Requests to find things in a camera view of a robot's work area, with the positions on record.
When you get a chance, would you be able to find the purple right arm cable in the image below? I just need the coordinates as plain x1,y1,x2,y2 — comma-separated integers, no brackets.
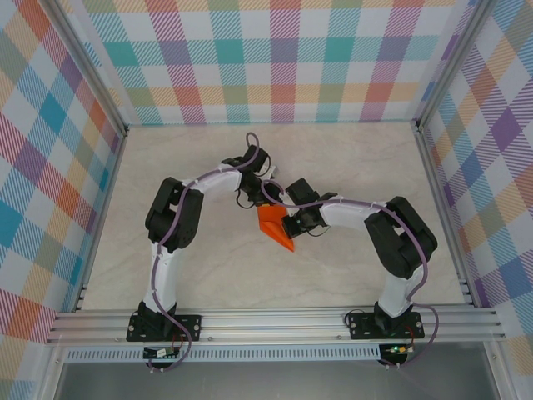
260,179,439,370

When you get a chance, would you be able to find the aluminium side floor beam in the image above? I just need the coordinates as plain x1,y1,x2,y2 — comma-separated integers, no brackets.
72,127,130,313
410,119,476,308

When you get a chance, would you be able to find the grey metal panel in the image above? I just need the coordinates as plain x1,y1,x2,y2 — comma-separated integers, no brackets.
53,360,501,400

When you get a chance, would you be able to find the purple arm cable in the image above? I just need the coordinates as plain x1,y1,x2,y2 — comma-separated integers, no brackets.
260,179,439,370
147,132,271,374

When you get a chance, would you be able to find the aluminium frame post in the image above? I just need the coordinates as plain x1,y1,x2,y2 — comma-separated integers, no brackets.
415,0,496,131
41,0,130,138

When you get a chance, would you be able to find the perforated white cable duct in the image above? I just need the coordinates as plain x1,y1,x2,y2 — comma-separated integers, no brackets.
64,344,382,363

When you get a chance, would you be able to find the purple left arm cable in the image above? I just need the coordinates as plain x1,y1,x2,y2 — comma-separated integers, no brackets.
147,132,271,374

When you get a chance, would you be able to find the long aluminium base rail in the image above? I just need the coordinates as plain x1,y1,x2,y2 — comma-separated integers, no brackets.
45,307,507,345

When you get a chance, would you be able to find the orange paper sheet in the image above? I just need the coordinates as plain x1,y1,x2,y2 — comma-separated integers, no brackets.
257,203,297,254

